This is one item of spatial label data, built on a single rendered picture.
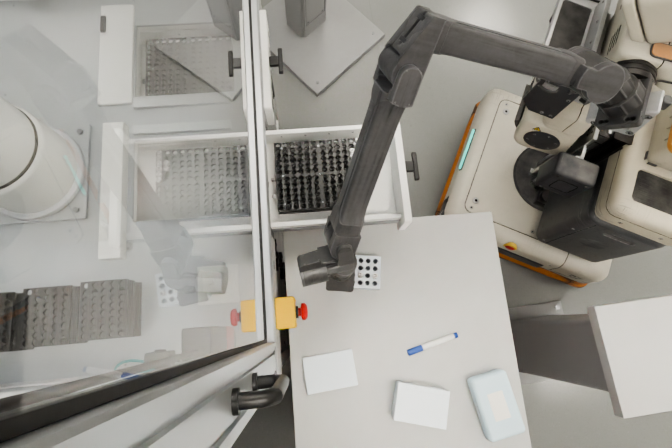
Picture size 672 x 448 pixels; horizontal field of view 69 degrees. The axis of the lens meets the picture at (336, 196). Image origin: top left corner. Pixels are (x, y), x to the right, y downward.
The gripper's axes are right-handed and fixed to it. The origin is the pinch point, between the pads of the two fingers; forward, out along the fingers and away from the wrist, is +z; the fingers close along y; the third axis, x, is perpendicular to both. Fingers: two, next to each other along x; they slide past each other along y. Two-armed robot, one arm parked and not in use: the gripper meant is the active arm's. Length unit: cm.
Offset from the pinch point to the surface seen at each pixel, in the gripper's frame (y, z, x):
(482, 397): 27.1, 1.5, 37.0
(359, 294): 4.1, 5.4, 6.1
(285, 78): -100, 78, -26
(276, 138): -33.2, -6.2, -18.7
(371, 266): -2.8, 1.4, 8.5
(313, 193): -18.1, -9.2, -7.9
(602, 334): 10, 5, 71
